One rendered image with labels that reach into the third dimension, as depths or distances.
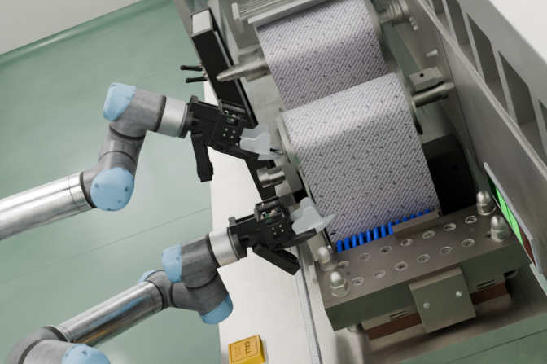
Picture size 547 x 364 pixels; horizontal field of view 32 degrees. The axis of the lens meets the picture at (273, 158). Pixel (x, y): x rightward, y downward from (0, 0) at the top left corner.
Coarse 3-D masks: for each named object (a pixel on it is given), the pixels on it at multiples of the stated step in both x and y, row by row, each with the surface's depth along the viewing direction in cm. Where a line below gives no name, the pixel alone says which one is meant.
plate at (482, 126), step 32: (384, 0) 249; (416, 0) 180; (416, 32) 200; (448, 64) 168; (448, 96) 186; (480, 96) 144; (480, 128) 156; (512, 128) 129; (480, 160) 172; (512, 160) 136; (512, 192) 147; (544, 192) 120; (544, 224) 129; (544, 256) 139
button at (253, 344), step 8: (256, 336) 194; (232, 344) 195; (240, 344) 194; (248, 344) 193; (256, 344) 192; (232, 352) 193; (240, 352) 192; (248, 352) 191; (256, 352) 190; (232, 360) 191; (240, 360) 190; (248, 360) 189; (256, 360) 190; (264, 360) 190
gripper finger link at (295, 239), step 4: (304, 232) 188; (308, 232) 188; (312, 232) 189; (316, 232) 189; (292, 236) 188; (296, 236) 188; (300, 236) 188; (304, 236) 188; (308, 236) 188; (312, 236) 189; (288, 240) 188; (292, 240) 188; (296, 240) 188; (300, 240) 188; (304, 240) 188; (280, 244) 190; (284, 244) 188; (288, 244) 188; (292, 244) 188; (296, 244) 188
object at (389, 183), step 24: (408, 144) 185; (336, 168) 186; (360, 168) 186; (384, 168) 187; (408, 168) 187; (312, 192) 188; (336, 192) 188; (360, 192) 189; (384, 192) 189; (408, 192) 190; (432, 192) 190; (360, 216) 191; (384, 216) 192; (408, 216) 192; (336, 240) 194
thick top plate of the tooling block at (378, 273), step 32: (448, 224) 186; (480, 224) 182; (352, 256) 188; (384, 256) 184; (416, 256) 181; (448, 256) 177; (480, 256) 175; (512, 256) 175; (320, 288) 183; (352, 288) 179; (384, 288) 176; (352, 320) 179
